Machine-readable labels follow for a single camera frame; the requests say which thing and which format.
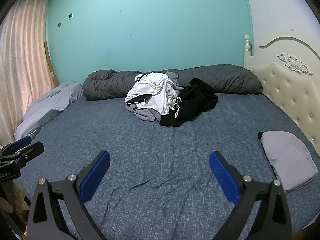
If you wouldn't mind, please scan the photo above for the cream tufted headboard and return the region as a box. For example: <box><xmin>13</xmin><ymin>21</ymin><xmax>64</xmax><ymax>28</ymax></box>
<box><xmin>244</xmin><ymin>29</ymin><xmax>319</xmax><ymax>151</ymax></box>

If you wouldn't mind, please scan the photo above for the light grey blanket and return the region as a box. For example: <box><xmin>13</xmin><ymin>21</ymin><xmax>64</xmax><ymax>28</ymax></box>
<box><xmin>15</xmin><ymin>81</ymin><xmax>83</xmax><ymax>140</ymax></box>

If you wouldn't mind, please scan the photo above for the pink curtain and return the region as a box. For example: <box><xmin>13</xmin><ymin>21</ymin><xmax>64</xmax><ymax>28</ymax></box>
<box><xmin>1</xmin><ymin>0</ymin><xmax>54</xmax><ymax>146</ymax></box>

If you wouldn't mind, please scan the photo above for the folded lilac garment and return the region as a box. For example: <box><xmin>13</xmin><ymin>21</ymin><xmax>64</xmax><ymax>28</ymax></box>
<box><xmin>258</xmin><ymin>131</ymin><xmax>318</xmax><ymax>192</ymax></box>

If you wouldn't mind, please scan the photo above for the grey sweatshirt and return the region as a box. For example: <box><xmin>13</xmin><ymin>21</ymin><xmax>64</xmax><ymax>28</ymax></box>
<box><xmin>125</xmin><ymin>71</ymin><xmax>185</xmax><ymax>123</ymax></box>

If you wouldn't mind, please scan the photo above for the white garment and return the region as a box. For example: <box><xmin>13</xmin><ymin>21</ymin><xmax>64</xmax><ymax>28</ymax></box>
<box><xmin>124</xmin><ymin>72</ymin><xmax>181</xmax><ymax>118</ymax></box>

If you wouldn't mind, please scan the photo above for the blue patterned bed sheet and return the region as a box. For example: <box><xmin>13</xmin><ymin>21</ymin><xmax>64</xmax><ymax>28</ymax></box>
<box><xmin>18</xmin><ymin>94</ymin><xmax>319</xmax><ymax>239</ymax></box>

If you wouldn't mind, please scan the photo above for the black sweater white trim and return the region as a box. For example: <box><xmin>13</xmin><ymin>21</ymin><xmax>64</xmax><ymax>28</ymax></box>
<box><xmin>159</xmin><ymin>78</ymin><xmax>218</xmax><ymax>127</ymax></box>

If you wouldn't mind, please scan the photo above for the wooden frame by wall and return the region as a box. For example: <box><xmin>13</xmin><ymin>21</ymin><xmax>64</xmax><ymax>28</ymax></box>
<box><xmin>44</xmin><ymin>41</ymin><xmax>59</xmax><ymax>87</ymax></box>

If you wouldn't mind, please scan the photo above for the person's left hand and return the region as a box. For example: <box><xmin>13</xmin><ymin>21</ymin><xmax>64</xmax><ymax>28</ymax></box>
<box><xmin>1</xmin><ymin>180</ymin><xmax>30</xmax><ymax>214</ymax></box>

